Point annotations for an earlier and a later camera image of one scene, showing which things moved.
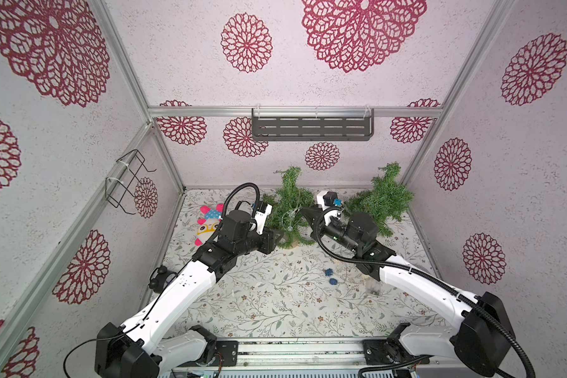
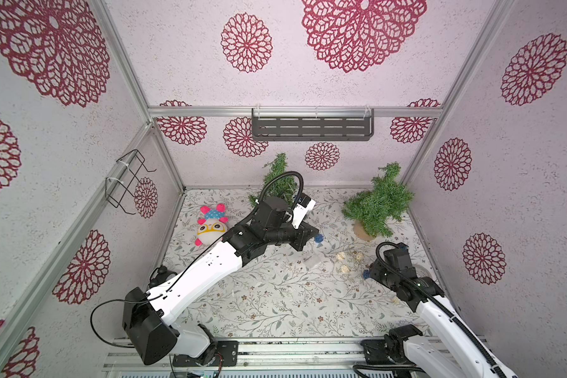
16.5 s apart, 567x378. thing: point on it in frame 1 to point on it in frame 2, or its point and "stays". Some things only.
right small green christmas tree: (386, 201) stays
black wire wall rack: (120, 191) stays
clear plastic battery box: (374, 287) to (313, 261)
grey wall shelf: (308, 124) stays
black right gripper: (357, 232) to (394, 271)
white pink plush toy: (207, 225) stays
